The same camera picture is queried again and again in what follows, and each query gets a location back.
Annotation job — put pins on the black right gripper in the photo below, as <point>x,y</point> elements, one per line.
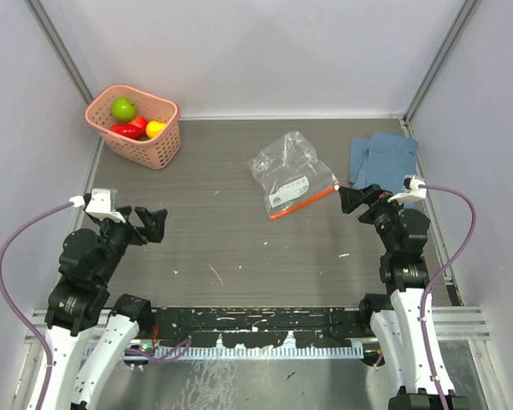
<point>351,198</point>

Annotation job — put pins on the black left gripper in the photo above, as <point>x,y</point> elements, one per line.
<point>153,222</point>

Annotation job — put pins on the clear zip top bag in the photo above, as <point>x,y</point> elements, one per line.
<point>291,175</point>

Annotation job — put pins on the green toy apple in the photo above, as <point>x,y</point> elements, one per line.
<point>123,109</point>

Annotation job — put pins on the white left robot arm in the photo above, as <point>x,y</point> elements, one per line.
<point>87,262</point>

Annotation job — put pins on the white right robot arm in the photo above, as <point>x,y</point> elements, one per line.
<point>402,319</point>

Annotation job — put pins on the blue cloth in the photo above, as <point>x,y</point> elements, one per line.
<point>383,159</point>

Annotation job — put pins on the pink plastic basket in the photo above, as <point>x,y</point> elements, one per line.
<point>155,153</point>

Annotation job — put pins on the red toy pepper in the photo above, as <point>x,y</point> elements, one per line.
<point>129,131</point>

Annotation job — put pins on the yellow toy lemon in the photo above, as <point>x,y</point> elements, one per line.
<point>154,128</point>

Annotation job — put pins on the red toy apple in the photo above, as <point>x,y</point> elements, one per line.
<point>139,121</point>

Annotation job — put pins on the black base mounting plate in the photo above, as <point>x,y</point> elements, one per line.
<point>256,328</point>

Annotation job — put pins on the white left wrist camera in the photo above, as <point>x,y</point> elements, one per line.
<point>99,203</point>

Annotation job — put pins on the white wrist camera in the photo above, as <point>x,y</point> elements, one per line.
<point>99,203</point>
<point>414,191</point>

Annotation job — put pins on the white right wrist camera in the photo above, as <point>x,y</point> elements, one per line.
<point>414,191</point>

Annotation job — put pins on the slotted cable duct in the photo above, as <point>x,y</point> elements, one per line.
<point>285,352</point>

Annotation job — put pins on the aluminium frame rail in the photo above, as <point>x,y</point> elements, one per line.
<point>451,323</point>

